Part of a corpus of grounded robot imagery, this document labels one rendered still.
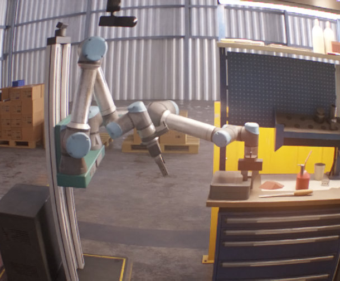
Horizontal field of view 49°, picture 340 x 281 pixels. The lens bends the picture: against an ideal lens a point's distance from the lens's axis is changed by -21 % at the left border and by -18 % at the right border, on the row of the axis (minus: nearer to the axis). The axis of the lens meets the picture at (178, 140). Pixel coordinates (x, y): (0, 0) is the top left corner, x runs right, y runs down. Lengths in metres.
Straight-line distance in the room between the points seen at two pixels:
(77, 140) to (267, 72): 1.20
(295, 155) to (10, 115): 5.81
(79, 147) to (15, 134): 6.11
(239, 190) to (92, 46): 0.99
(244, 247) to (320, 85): 1.07
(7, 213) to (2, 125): 5.86
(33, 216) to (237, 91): 1.38
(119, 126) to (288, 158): 1.67
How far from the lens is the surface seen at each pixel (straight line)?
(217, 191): 2.15
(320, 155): 3.33
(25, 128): 7.75
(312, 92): 2.56
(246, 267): 2.32
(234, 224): 2.19
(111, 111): 2.02
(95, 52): 1.81
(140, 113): 1.94
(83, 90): 1.84
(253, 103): 2.53
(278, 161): 3.27
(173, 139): 7.04
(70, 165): 2.00
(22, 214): 2.25
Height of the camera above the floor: 1.67
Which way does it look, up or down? 12 degrees down
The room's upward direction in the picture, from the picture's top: straight up
